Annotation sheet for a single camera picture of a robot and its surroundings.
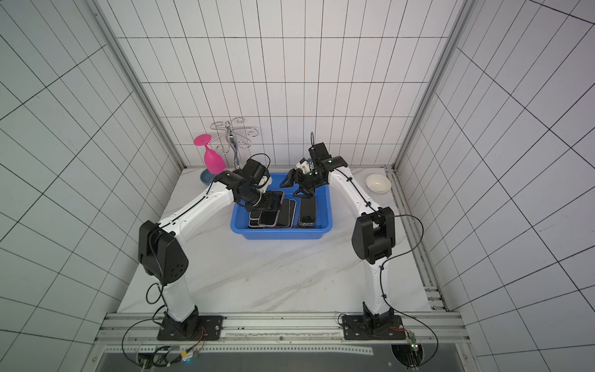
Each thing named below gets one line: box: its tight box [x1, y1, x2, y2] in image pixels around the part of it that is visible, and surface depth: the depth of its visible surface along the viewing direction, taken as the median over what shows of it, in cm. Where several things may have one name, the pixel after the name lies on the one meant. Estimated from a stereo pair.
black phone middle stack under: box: [288, 199, 297, 228], surface depth 102 cm
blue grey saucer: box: [199, 168, 216, 186], surface depth 116 cm
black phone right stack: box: [295, 196, 317, 229], surface depth 99 cm
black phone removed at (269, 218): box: [257, 210, 281, 228], surface depth 83 cm
